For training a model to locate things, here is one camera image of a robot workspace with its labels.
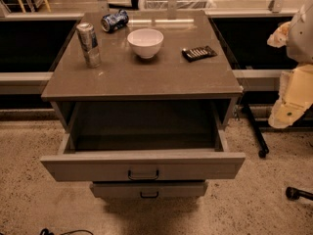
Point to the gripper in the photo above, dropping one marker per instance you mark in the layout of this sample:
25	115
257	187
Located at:
301	38

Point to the grey top drawer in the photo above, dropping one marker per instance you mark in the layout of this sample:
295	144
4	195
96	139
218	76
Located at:
144	141

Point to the grey drawer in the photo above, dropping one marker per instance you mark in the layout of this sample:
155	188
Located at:
149	190
144	141

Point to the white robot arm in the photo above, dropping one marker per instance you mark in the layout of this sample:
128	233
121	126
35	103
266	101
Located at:
296	35

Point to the grey drawer cabinet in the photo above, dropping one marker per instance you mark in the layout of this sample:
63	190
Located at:
123	76

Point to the grey bottom drawer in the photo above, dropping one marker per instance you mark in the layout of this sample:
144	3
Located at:
149	190

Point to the black stand leg with caster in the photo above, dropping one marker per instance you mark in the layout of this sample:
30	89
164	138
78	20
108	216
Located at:
262	144

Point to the black caster at right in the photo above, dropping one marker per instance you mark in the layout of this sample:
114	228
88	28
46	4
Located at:
295	194

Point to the dark snack bar packet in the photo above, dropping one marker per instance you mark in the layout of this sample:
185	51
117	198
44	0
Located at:
198	53

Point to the white ceramic bowl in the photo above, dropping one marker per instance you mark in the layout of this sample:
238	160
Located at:
145	42

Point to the blue soda can lying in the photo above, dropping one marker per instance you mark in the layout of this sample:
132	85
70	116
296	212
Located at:
111	22

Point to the tall silver drink can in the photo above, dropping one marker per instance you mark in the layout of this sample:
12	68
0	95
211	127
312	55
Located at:
89	44

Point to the wire mesh basket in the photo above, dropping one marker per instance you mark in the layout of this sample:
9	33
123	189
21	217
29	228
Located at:
180	4

